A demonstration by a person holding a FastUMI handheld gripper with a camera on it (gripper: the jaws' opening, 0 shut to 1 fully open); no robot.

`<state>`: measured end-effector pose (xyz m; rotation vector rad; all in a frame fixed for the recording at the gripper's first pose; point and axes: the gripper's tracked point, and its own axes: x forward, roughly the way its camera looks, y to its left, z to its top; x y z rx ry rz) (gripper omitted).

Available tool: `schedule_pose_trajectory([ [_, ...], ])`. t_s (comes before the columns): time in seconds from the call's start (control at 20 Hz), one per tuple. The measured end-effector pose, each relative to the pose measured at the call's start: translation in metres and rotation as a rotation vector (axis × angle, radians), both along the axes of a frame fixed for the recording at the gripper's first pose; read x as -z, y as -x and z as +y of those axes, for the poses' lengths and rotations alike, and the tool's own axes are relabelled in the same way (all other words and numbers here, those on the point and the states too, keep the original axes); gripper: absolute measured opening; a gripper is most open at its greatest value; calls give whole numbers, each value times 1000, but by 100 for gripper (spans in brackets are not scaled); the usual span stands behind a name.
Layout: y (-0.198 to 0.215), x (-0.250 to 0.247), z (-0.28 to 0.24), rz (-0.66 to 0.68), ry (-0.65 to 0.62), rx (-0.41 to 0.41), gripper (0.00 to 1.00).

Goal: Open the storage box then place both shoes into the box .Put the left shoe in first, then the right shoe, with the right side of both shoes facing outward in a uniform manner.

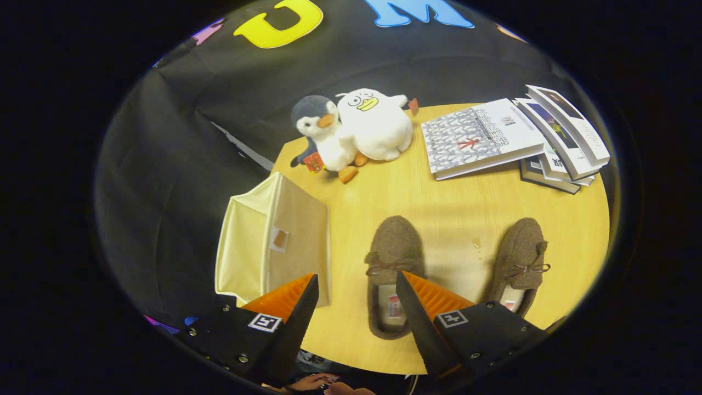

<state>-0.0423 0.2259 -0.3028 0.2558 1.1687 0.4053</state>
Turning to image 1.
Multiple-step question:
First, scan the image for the white book blue picture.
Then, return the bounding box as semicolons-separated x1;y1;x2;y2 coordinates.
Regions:
514;98;596;180

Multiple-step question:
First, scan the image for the dark thin book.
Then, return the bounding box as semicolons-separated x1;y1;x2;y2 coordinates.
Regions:
519;156;582;194

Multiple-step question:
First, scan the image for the grey patterned white book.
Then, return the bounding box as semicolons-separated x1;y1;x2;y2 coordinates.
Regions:
421;98;545;180

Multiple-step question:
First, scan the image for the grey penguin plush toy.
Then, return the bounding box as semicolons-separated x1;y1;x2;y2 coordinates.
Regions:
290;95;369;183

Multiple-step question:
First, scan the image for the blue pink printed object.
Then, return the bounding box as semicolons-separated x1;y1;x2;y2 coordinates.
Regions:
144;314;198;335

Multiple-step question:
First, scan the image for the white duck plush toy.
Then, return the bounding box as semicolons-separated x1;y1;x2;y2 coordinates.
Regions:
336;88;420;161

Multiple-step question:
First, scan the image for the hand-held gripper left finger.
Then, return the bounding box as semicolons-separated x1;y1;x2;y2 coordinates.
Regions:
174;273;320;387

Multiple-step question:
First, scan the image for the white book dark picture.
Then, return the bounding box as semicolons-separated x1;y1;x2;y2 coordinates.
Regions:
525;85;610;167

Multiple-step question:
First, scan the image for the plain white book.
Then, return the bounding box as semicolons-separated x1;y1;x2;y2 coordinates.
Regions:
540;154;596;186

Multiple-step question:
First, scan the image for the beige fabric storage box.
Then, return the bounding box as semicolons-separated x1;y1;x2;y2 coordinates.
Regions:
215;172;331;308

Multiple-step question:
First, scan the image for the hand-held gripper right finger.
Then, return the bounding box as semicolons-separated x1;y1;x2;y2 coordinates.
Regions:
395;270;549;379

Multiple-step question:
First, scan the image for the brown felt shoe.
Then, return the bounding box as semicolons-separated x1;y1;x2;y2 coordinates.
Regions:
365;215;426;340
483;217;551;318

